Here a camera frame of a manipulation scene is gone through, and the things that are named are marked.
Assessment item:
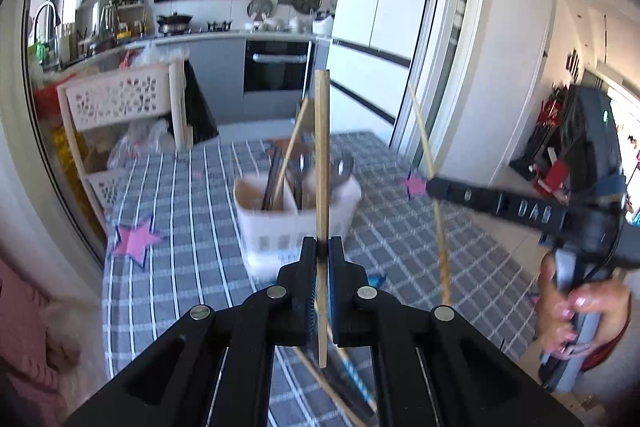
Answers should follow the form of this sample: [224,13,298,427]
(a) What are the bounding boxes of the person's right hand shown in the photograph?
[536,252,632,360]

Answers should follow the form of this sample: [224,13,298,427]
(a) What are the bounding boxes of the black hanging cloth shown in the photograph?
[184,59,221,145]

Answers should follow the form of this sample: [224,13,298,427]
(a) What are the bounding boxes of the grey checked star tablecloth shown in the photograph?
[102,132,543,427]

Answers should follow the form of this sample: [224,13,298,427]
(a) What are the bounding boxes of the crumpled plastic bags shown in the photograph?
[107,119,171,168]

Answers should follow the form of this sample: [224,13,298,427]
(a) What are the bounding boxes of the black built-in oven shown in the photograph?
[243,38,316,95]

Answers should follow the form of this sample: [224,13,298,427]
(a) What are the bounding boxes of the clear plastic bag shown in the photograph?
[132,47,166,68]

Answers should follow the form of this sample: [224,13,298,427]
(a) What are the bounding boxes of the red and black clutter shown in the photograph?
[510,84,571,192]

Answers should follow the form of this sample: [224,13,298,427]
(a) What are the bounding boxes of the yellow packaging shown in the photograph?
[50,122,101,172]

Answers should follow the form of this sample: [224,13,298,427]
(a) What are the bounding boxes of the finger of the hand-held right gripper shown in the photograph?
[426,176,571,235]

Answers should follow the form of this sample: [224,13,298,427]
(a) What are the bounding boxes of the grey kitchen counter cabinet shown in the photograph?
[185,32,321,122]

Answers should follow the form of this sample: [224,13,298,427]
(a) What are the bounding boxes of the beige plastic basket cart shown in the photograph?
[56,59,193,238]

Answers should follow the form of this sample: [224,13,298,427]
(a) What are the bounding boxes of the metal spoons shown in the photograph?
[292,153,310,210]

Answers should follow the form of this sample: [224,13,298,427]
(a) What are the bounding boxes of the red basket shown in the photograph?
[32,82,71,120]

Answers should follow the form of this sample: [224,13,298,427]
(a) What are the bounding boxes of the black wok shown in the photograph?
[156,13,193,35]

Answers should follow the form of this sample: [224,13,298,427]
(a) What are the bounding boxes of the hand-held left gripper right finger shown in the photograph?
[327,236,583,427]

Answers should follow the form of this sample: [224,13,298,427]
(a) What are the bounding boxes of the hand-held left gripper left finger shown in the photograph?
[65,237,321,427]

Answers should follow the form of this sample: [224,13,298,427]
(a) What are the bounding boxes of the beige plastic utensil holder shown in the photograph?
[234,172,362,280]

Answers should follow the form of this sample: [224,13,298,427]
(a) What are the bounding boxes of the curved kitchen faucet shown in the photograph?
[31,2,61,48]

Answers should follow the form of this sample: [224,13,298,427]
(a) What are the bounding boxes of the pink plastic stool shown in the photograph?
[0,257,81,423]

